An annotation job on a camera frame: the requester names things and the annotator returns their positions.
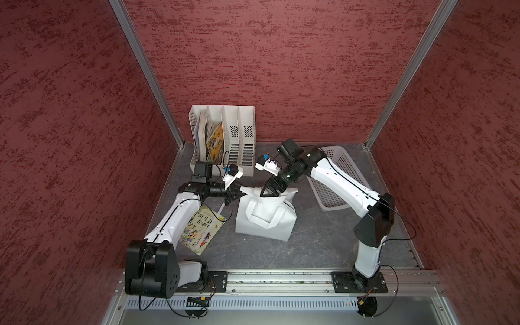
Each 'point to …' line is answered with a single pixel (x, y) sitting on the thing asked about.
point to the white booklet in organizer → (200, 121)
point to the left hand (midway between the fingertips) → (248, 193)
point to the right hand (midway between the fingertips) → (267, 194)
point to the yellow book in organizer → (215, 145)
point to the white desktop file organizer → (224, 136)
